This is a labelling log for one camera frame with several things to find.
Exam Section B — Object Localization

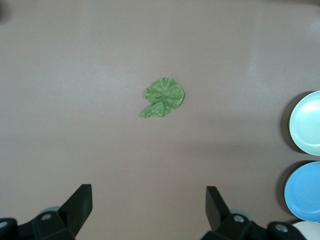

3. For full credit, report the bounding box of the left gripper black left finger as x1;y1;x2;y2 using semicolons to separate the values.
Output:
31;184;93;240

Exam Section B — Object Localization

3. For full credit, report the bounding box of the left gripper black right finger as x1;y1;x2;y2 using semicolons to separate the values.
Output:
201;186;252;240

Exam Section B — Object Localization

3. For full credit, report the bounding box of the green lettuce leaf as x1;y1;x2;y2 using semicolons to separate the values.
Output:
140;77;186;120

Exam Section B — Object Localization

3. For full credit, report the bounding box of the blue plate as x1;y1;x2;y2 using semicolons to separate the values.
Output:
284;161;320;223

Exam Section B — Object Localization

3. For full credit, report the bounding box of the beige plate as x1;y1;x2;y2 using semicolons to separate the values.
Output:
291;220;320;240

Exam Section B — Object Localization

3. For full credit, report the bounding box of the pale green plate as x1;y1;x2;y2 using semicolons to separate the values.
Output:
289;90;320;156

